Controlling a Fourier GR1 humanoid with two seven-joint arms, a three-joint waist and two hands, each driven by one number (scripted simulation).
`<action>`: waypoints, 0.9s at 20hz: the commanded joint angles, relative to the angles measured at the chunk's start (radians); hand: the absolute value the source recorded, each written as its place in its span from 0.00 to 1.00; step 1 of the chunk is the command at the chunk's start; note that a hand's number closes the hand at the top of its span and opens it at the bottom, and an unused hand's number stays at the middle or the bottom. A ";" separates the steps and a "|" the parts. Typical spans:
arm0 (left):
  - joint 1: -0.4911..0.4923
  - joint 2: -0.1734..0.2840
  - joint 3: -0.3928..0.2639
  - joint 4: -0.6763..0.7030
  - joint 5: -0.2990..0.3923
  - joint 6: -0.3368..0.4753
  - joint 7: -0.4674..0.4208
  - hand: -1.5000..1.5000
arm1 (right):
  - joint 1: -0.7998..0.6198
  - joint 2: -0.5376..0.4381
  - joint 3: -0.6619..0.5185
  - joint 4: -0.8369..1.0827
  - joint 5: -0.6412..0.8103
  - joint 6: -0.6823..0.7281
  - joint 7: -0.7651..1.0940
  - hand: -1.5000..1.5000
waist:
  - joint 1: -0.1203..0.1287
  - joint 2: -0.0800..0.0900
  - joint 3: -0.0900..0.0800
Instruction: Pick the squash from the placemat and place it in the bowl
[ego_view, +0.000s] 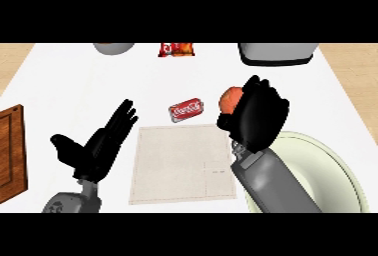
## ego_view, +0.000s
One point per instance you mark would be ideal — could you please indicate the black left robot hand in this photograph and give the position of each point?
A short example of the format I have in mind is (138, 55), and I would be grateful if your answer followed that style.
(101, 146)

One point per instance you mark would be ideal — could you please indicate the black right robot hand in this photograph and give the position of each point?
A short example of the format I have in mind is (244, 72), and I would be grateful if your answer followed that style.
(259, 116)

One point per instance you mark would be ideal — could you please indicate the orange squash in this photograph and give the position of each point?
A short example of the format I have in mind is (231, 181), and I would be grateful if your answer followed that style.
(230, 98)

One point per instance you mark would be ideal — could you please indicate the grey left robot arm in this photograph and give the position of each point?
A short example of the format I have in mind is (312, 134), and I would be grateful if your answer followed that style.
(75, 200)

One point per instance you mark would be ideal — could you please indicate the beige placemat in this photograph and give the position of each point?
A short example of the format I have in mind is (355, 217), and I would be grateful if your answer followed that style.
(182, 163)

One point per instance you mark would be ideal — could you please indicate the pale green bowl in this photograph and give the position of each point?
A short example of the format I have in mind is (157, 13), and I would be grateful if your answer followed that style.
(335, 176)

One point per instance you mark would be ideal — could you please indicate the grey round bowl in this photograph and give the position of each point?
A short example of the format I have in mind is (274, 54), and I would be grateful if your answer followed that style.
(114, 47)

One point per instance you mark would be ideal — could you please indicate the red soda can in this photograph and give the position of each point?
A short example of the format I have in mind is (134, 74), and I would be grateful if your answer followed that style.
(187, 109)

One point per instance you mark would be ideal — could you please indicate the brown wooden cutting board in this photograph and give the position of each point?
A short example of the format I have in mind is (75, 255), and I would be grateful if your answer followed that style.
(11, 153)

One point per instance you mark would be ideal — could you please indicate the red orange snack bag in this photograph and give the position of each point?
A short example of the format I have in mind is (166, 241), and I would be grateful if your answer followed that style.
(177, 49)

